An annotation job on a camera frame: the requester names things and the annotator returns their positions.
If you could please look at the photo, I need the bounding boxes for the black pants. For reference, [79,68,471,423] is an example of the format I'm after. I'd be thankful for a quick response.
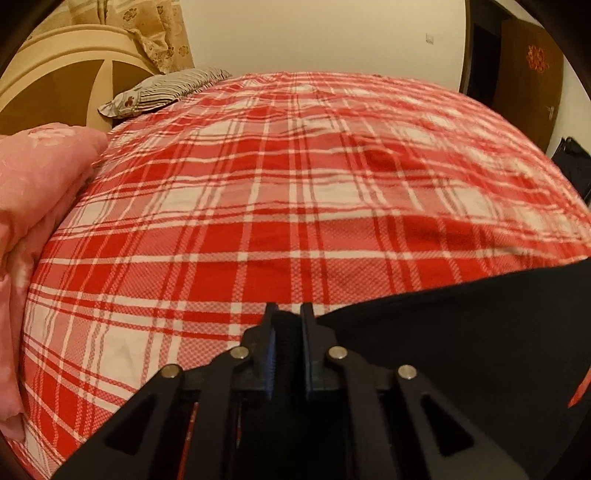
[318,260,590,479]

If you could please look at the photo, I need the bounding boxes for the brown wooden door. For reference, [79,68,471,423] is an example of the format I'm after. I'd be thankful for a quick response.
[493,18,564,151]

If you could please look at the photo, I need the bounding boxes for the striped floral pillow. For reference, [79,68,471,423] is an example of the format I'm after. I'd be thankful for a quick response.
[97,67,231,119]

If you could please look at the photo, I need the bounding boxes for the black bag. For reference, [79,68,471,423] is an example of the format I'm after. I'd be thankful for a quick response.
[552,137,591,206]

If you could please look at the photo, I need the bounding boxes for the beige floral curtain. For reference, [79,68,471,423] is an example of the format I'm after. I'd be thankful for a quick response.
[66,0,194,74]

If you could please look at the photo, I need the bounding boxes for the pink quilt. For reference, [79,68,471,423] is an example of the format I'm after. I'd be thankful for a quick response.
[1,123,108,442]

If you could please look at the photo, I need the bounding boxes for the red plaid bed sheet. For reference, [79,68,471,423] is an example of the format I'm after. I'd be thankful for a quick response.
[12,73,590,479]

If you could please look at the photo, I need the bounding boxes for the cream brown headboard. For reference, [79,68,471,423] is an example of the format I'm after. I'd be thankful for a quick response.
[1,24,157,135]

